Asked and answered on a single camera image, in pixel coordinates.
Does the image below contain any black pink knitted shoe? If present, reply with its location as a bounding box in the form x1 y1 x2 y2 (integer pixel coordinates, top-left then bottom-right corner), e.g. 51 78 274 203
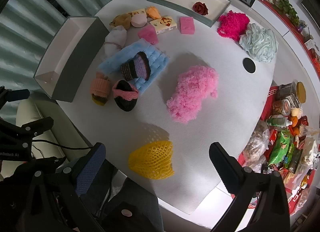
112 80 139 112

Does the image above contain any cartoon tissue pack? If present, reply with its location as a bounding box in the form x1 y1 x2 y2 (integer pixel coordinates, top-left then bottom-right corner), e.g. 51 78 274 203
150 16 177 35
128 8 147 17

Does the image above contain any green curtain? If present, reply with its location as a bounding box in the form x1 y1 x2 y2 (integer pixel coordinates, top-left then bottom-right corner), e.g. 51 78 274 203
1 0 111 91

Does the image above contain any magenta fluffy duster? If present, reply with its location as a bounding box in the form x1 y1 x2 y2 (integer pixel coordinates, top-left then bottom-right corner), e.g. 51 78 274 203
217 10 250 42

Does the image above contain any jar with gold lid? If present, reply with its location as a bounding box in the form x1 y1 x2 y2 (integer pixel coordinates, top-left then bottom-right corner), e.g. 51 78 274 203
277 80 306 107

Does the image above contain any green snack bag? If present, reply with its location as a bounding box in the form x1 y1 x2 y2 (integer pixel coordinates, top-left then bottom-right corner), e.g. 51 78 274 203
268 129 292 165

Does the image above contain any clear plastic bag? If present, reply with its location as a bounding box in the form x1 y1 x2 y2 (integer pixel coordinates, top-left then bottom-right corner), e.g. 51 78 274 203
242 120 270 173

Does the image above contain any orange sponge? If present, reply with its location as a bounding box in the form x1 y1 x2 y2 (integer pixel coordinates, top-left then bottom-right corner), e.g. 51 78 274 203
146 6 161 20

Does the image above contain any blue chenille mat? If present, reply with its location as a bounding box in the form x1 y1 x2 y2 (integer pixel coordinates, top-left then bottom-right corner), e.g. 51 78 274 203
98 39 169 94

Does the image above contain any pink sponge block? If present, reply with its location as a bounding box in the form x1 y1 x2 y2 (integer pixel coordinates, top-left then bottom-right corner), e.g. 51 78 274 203
180 16 195 35
138 25 159 45

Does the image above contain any yellow foam fruit net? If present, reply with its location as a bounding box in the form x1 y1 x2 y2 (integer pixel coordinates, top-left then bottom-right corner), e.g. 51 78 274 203
128 140 174 180

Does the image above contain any left grey storage box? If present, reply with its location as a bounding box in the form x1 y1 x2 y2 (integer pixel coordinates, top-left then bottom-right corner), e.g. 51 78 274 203
34 16 109 103

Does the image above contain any red fabric rose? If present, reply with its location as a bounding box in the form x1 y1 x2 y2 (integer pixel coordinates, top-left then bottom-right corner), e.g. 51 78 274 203
192 2 208 16

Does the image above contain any black table hole cap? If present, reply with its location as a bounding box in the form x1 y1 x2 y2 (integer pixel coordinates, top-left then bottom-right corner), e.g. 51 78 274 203
242 58 256 74

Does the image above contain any white fluffy cloth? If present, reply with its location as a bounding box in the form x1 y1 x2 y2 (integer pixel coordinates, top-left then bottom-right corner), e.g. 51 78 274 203
104 26 127 58

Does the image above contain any pale green bath pouf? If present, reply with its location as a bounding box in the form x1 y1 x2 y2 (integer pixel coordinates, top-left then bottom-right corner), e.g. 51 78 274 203
239 23 278 63

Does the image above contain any light pink fluffy duster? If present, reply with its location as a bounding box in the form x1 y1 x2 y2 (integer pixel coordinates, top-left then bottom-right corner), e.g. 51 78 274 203
166 65 219 124

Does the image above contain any round pink puff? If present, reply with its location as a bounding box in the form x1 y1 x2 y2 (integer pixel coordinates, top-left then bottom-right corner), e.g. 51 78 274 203
131 14 148 28

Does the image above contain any brown plush toy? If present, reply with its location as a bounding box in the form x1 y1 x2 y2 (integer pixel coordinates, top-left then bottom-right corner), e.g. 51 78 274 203
109 13 131 30

